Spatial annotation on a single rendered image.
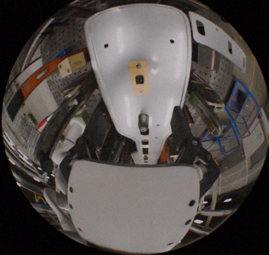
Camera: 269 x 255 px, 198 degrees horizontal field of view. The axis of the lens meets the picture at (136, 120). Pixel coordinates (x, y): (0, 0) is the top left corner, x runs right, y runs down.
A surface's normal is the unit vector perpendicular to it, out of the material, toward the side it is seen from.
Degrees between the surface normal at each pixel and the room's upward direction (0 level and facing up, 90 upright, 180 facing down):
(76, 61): 90
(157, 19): 0
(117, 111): 0
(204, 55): 0
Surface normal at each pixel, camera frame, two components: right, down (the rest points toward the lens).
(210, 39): -0.07, 0.75
